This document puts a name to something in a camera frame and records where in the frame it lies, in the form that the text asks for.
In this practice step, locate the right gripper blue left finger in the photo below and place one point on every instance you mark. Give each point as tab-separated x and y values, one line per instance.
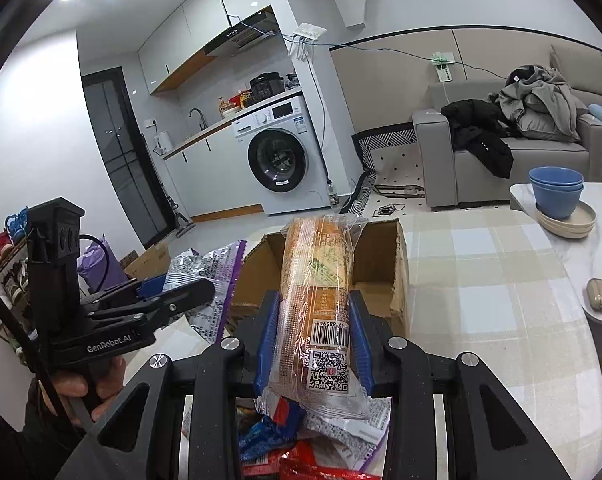
237	367

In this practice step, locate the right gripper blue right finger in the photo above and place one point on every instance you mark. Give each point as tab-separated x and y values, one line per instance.
391	367

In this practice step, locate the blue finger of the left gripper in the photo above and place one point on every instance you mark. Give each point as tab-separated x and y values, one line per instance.
157	310
146	287

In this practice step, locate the purple silver snack bag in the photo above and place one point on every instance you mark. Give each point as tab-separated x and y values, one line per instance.
221	266

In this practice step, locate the blue oreo cookie pack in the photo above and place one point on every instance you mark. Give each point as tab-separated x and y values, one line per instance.
266	436

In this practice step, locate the clear-wrapped orange bread loaf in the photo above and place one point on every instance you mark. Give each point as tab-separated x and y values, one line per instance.
312	352

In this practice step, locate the red cone snack bag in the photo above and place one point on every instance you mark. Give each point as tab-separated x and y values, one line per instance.
299	464

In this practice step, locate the red white noodle snack bag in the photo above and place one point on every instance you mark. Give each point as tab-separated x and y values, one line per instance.
355	440

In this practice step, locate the red oreo cookie pack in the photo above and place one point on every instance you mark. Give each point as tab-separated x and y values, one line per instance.
263	466

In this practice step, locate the person's left hand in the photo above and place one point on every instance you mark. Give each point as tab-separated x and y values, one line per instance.
69	386

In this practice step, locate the cardboard box on floor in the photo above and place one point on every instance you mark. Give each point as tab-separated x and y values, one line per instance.
151	263

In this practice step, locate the shoe rack with shoes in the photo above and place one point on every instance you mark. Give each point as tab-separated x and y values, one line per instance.
14	281

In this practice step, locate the brown SF cardboard box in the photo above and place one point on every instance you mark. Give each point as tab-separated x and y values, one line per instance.
380	272

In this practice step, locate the black glass door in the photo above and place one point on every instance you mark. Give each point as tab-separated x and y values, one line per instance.
126	157

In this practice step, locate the white front-load washing machine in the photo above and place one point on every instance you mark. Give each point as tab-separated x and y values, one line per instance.
283	156

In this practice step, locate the black patterned playpen fence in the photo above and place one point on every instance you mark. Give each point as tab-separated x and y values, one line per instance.
368	146

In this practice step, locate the grey sofa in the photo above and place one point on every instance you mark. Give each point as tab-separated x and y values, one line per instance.
452	178

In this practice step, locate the small beige key pouch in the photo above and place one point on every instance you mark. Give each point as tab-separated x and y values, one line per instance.
594	293

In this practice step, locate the white marble coffee table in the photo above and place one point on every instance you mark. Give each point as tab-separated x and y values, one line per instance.
582	259

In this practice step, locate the beige plates stack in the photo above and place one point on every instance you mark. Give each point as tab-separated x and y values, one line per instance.
576	227

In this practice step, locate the white kitchen cabinets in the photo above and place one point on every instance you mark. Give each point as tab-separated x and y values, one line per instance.
174	51

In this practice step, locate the blue stacked bowls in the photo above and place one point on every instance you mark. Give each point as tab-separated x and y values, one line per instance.
557	190

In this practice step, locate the black jacket on sofa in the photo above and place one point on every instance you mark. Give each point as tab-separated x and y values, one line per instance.
479	128

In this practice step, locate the black range hood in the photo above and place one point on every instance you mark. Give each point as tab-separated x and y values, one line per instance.
244	35

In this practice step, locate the grey clothes pile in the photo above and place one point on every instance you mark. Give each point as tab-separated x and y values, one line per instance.
541	104

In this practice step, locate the white power strip on wall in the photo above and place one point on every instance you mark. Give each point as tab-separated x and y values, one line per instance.
309	31

